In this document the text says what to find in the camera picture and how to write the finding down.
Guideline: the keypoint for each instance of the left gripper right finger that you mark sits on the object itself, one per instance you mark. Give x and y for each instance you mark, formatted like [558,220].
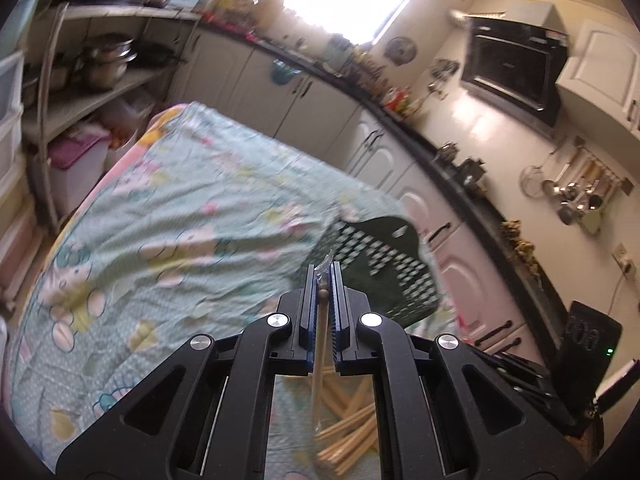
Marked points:
[444,409]

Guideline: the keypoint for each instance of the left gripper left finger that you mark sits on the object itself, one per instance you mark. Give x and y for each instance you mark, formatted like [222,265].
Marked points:
[204,412]

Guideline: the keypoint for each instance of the chopsticks pair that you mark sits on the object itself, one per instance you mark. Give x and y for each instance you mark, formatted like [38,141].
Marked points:
[321,273]

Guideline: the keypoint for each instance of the pile of wrapped chopsticks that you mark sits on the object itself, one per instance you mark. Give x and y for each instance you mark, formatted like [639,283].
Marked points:
[344,426]

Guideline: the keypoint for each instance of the green plastic utensil basket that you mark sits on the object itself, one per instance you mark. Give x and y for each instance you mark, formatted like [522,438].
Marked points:
[381,258]

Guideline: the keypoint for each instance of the hello kitty tablecloth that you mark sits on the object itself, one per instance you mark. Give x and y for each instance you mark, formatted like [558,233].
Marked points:
[200,229]

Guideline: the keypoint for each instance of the hanging strainer ladle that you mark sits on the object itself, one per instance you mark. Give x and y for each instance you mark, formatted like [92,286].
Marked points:
[532,176]

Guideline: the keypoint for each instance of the pink storage box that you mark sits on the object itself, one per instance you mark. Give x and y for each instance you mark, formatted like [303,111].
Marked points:
[77,162]

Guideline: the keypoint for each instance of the black range hood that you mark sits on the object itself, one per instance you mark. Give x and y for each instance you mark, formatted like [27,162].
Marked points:
[513,60]

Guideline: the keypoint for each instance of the stainless steel pots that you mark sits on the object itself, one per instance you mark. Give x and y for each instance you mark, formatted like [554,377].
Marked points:
[105,59]

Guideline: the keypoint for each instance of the small wall fan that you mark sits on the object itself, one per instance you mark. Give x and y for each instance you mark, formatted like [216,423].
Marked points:
[401,50]

